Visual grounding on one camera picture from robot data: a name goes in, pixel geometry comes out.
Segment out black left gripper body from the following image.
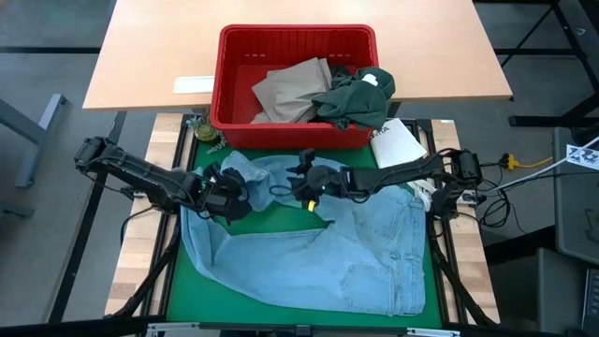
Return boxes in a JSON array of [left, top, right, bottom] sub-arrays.
[[198, 161, 254, 225]]

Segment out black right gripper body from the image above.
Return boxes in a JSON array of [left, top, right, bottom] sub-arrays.
[[299, 163, 351, 212]]

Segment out light blue denim jeans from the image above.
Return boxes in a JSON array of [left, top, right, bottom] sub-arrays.
[[180, 150, 428, 317]]

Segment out dark green sweatshirt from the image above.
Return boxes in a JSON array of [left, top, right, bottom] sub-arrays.
[[311, 66, 397, 131]]

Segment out red plastic laundry bin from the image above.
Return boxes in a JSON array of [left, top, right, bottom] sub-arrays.
[[209, 22, 380, 151]]

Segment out small pineapple plant ornament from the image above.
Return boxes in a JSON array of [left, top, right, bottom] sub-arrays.
[[185, 114, 229, 156]]

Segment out tan folded garment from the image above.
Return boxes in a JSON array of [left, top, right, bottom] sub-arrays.
[[250, 56, 334, 125]]

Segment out green table mat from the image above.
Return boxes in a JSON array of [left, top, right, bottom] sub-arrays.
[[166, 139, 444, 329]]

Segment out white paper label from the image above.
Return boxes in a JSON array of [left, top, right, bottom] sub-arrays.
[[172, 75, 215, 95]]

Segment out light wooden table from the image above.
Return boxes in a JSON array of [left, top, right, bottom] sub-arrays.
[[81, 0, 514, 112]]

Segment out grey metal table leg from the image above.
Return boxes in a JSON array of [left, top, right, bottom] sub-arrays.
[[0, 93, 70, 189]]

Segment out dark grey box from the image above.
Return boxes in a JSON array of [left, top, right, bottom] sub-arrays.
[[486, 246, 589, 334]]

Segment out grey cabinet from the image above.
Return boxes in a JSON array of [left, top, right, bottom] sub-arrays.
[[553, 125, 599, 268]]

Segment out white logo sign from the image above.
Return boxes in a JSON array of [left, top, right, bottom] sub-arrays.
[[564, 143, 599, 172]]

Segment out black cable with yellow tag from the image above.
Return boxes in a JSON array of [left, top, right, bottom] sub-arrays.
[[270, 183, 324, 212]]

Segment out black base cable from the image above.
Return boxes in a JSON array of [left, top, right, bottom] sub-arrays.
[[119, 205, 159, 247]]

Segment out black cable bundle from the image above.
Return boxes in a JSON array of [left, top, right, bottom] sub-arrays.
[[462, 161, 533, 242]]

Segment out light grey cable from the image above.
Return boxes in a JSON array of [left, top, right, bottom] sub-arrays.
[[496, 135, 599, 189]]

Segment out black desk frame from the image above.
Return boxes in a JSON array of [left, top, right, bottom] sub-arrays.
[[475, 0, 599, 128]]

